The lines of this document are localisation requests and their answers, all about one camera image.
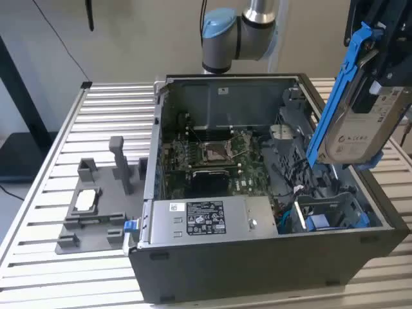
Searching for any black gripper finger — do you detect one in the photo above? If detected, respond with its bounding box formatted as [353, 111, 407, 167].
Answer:
[352, 48, 392, 113]

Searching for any hard disk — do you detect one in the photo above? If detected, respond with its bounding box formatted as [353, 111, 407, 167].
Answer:
[305, 21, 412, 171]

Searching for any grey metal disk bay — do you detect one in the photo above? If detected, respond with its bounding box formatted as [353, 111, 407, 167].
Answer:
[294, 189, 374, 234]

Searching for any blue disk carrier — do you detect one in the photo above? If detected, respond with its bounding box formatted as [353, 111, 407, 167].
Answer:
[305, 214, 330, 231]

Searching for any grey plastic drive cage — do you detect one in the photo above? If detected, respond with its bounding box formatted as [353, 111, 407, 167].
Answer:
[260, 106, 323, 194]

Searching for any metal socket cover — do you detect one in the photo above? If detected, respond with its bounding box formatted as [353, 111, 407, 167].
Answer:
[229, 130, 255, 154]

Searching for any green motherboard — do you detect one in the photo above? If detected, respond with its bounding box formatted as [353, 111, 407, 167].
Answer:
[160, 127, 281, 200]

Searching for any CPU socket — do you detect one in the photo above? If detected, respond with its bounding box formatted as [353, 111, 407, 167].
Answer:
[198, 141, 232, 164]

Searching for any silver power supply unit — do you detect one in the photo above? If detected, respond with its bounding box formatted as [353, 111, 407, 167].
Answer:
[148, 196, 279, 245]

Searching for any black graphics card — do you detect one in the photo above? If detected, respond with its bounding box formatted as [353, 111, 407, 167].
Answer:
[191, 169, 233, 198]

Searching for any dark grey PC case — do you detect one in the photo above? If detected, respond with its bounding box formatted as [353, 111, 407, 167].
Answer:
[124, 73, 410, 305]

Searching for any grey parts rack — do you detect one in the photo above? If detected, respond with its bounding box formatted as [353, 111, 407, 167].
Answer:
[55, 135, 149, 255]

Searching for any black antenna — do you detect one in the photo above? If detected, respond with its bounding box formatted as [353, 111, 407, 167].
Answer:
[84, 0, 95, 32]

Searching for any green RAM stick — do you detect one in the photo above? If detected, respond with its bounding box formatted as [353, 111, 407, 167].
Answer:
[77, 216, 113, 225]

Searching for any silver CPU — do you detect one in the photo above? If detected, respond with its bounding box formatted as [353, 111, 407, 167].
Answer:
[74, 189, 97, 212]

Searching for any black monitor stand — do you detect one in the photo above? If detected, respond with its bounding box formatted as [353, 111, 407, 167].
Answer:
[0, 35, 61, 184]

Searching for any black wire with white tag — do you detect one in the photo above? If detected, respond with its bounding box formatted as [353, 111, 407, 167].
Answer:
[286, 183, 315, 207]

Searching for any blue wire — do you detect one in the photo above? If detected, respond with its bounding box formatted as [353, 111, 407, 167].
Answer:
[277, 207, 292, 234]

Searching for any thin black cable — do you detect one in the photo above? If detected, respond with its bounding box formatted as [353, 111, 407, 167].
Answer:
[32, 0, 91, 84]

